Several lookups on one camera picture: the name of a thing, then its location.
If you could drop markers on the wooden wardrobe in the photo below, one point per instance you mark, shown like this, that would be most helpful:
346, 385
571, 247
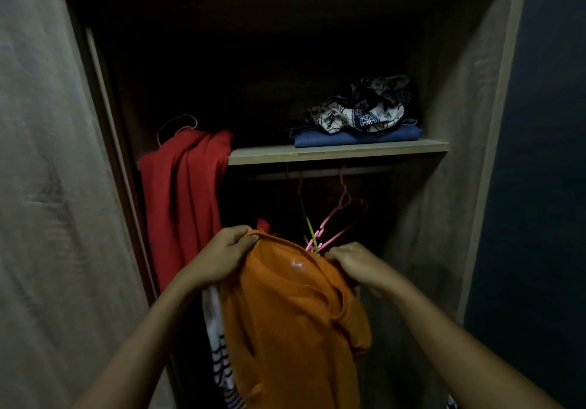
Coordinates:
458, 101

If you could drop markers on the wooden wardrobe shelf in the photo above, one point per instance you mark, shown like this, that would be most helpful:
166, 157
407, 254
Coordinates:
334, 151

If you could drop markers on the clothes hanging rod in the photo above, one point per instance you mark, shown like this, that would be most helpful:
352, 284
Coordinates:
320, 173

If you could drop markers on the wooden wardrobe door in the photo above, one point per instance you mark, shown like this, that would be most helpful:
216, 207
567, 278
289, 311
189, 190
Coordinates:
55, 193

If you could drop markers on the black and white patterned cloth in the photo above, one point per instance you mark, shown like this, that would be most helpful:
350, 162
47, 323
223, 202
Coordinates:
364, 106

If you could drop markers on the person's right hand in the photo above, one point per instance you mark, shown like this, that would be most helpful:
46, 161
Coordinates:
361, 265

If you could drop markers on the white striped garment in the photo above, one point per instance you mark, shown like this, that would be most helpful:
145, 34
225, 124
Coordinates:
217, 344

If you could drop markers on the red garment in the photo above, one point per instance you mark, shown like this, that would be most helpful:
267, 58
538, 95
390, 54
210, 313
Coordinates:
183, 202

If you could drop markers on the person's left fingers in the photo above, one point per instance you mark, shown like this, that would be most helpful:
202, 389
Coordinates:
242, 237

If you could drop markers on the person's right forearm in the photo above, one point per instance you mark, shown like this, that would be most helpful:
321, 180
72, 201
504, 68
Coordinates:
462, 353

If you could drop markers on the pink clothes hanger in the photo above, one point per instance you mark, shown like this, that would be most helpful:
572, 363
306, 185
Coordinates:
336, 221

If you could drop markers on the person's right fingers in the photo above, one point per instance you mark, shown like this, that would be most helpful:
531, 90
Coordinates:
338, 255

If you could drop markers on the person's left hand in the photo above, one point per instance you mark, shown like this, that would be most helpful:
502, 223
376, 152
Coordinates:
219, 257

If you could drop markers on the orange shirt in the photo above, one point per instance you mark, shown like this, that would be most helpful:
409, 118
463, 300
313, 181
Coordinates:
293, 326

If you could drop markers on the folded blue cloth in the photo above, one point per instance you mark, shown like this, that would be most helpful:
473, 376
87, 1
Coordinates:
357, 137

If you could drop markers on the person's left forearm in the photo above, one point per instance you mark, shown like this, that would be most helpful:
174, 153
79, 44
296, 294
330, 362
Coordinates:
137, 353

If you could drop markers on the green clothes hanger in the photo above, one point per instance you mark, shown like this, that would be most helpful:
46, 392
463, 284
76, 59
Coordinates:
312, 232

